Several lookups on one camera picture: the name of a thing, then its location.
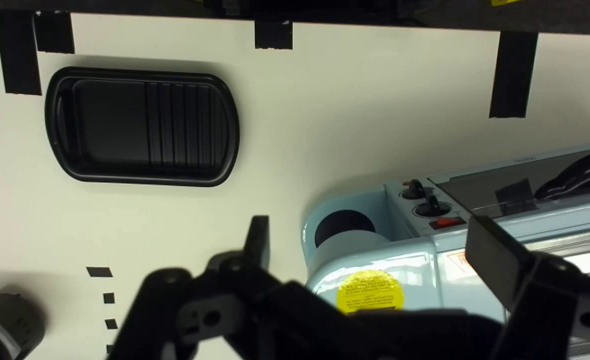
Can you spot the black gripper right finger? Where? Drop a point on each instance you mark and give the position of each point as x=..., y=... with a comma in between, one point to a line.
x=502, y=263

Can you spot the yellow round sticker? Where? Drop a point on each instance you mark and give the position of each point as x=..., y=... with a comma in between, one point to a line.
x=368, y=291

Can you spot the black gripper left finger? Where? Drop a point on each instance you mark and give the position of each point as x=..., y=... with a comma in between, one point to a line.
x=257, y=247

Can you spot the black cylindrical object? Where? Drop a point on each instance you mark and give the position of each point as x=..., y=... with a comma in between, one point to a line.
x=23, y=324

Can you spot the light blue toaster oven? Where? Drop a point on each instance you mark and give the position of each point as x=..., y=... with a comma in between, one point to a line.
x=416, y=229

